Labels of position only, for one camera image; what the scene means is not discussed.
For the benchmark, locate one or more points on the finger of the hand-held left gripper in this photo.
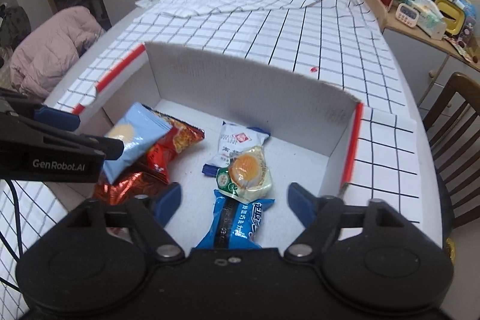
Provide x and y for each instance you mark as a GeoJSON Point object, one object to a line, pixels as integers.
{"type": "Point", "coordinates": [108, 148]}
{"type": "Point", "coordinates": [60, 119]}

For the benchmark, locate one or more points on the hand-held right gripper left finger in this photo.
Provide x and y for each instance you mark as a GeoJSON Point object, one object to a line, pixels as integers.
{"type": "Point", "coordinates": [168, 202]}

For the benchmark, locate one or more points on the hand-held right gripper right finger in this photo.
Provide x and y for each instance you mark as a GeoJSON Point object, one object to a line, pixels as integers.
{"type": "Point", "coordinates": [302, 203]}

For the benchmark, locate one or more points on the light blue snack packet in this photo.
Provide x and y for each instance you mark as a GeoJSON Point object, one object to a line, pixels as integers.
{"type": "Point", "coordinates": [138, 125]}

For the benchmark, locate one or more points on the red snack packet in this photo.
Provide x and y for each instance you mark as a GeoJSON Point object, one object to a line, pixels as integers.
{"type": "Point", "coordinates": [180, 140]}

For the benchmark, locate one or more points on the clear yolk pastry packet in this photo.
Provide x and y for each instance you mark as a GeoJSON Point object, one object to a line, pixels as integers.
{"type": "Point", "coordinates": [245, 166]}

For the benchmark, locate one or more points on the white blue snack packet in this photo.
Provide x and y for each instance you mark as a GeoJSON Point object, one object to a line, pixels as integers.
{"type": "Point", "coordinates": [234, 138]}

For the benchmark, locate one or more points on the white cardboard box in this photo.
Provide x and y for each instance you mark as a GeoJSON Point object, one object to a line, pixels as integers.
{"type": "Point", "coordinates": [243, 87]}

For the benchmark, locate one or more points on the pink padded jacket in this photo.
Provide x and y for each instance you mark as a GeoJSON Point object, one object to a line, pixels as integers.
{"type": "Point", "coordinates": [48, 50]}

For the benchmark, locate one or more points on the dark patterned cloth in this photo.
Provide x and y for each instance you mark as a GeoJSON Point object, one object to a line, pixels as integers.
{"type": "Point", "coordinates": [15, 25]}

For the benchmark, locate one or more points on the white checkered tablecloth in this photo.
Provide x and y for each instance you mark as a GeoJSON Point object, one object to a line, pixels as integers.
{"type": "Point", "coordinates": [262, 24]}

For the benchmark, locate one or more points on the light wooden cabinet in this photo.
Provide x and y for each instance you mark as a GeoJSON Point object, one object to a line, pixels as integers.
{"type": "Point", "coordinates": [412, 54]}

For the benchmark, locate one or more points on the brown wooden chair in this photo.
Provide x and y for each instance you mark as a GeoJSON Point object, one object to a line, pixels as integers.
{"type": "Point", "coordinates": [461, 87]}

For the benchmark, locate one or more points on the white digital timer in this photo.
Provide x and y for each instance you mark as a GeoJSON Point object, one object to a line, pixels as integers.
{"type": "Point", "coordinates": [407, 14]}

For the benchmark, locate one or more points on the white tissue box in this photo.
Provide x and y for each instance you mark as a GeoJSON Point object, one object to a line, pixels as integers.
{"type": "Point", "coordinates": [431, 20]}

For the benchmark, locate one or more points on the dark pink speckled item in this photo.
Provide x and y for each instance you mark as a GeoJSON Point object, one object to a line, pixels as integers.
{"type": "Point", "coordinates": [468, 31]}

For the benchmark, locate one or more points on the yellow case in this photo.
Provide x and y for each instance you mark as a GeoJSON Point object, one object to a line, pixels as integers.
{"type": "Point", "coordinates": [457, 20]}

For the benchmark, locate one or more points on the light blue container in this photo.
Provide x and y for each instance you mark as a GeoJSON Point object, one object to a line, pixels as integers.
{"type": "Point", "coordinates": [473, 9]}

